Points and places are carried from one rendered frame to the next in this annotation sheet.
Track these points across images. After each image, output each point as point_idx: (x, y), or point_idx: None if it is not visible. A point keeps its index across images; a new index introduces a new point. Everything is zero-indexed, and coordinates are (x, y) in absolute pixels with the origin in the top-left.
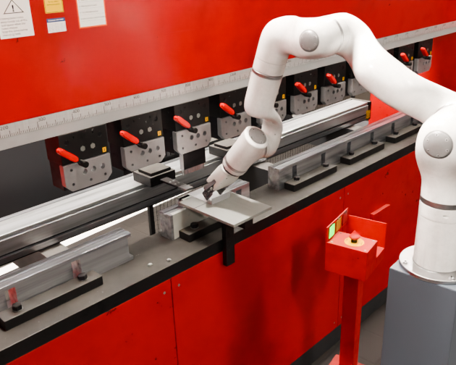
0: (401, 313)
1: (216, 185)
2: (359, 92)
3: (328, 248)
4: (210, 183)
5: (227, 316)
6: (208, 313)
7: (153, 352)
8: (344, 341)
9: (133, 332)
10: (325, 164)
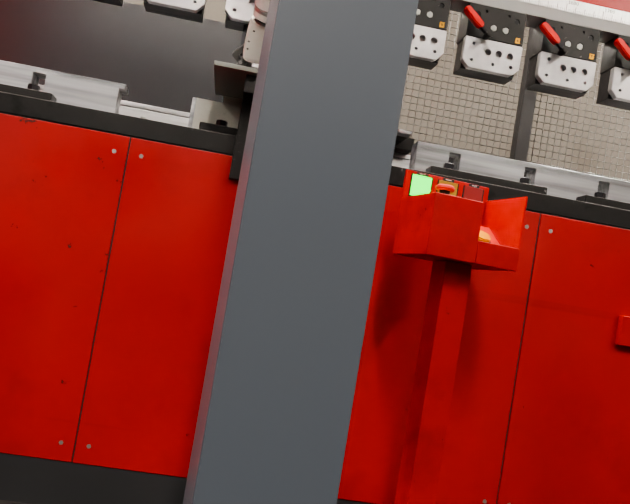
0: (262, 54)
1: (244, 45)
2: None
3: (402, 206)
4: (240, 46)
5: (217, 275)
6: (182, 242)
7: (69, 232)
8: (409, 431)
9: (48, 175)
10: (522, 178)
